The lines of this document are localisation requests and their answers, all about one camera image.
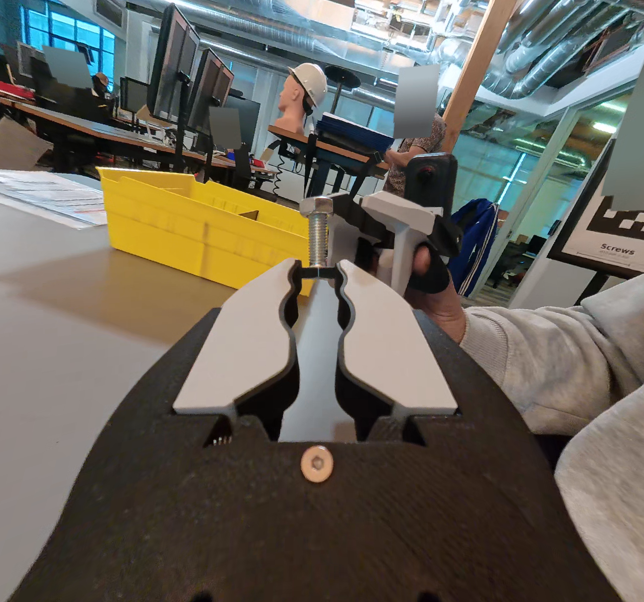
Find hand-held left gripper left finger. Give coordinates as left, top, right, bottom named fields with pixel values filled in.
left=172, top=257, right=303, bottom=429

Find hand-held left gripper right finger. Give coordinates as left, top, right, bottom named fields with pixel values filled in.
left=334, top=259, right=460, bottom=429

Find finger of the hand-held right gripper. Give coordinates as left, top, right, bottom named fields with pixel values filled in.
left=332, top=192, right=437, bottom=297
left=326, top=216, right=359, bottom=263

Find silver hex bolt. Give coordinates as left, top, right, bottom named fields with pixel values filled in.
left=300, top=197, right=334, bottom=268

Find person's right forearm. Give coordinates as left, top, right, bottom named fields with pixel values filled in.
left=460, top=273, right=644, bottom=437

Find wooden standing desk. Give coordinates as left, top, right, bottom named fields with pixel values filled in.
left=268, top=124, right=390, bottom=205

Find grey desk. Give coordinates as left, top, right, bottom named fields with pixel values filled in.
left=0, top=172, right=363, bottom=602

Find long wooden office desk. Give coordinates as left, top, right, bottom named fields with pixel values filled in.
left=0, top=97, right=280, bottom=190

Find person's right hand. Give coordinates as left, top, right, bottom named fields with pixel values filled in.
left=409, top=245, right=467, bottom=345

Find blue striped jacket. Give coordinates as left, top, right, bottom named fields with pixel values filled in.
left=450, top=199, right=500, bottom=297

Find stack of blue folders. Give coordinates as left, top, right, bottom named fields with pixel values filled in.
left=318, top=112, right=395, bottom=155

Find black office chair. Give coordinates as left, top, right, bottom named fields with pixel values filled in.
left=232, top=144, right=277, bottom=203

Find yellow plastic bin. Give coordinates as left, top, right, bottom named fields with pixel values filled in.
left=97, top=167, right=317, bottom=297

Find black pole with disc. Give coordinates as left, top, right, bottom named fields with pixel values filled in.
left=324, top=65, right=361, bottom=115

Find mannequin head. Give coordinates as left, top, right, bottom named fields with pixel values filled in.
left=279, top=76, right=315, bottom=135

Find dark monitor screen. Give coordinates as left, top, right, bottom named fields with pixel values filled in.
left=221, top=99, right=261, bottom=150

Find framed marker sign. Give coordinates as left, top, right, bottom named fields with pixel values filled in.
left=547, top=137, right=644, bottom=281

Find white hard hat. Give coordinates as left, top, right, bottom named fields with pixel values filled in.
left=288, top=63, right=329, bottom=107

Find large black monitor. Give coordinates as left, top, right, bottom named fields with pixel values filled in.
left=146, top=4, right=201, bottom=125
left=187, top=48, right=234, bottom=135

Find printed paper sheet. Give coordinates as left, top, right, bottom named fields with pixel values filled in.
left=0, top=170, right=107, bottom=231

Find small black monitor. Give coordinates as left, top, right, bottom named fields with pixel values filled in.
left=120, top=77, right=149, bottom=115

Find person's grey hoodie torso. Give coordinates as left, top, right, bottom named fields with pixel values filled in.
left=553, top=396, right=644, bottom=602

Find wooden post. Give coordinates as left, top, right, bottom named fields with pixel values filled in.
left=442, top=0, right=536, bottom=140

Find silver air duct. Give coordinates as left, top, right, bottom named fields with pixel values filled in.
left=38, top=0, right=383, bottom=55
left=503, top=0, right=644, bottom=100

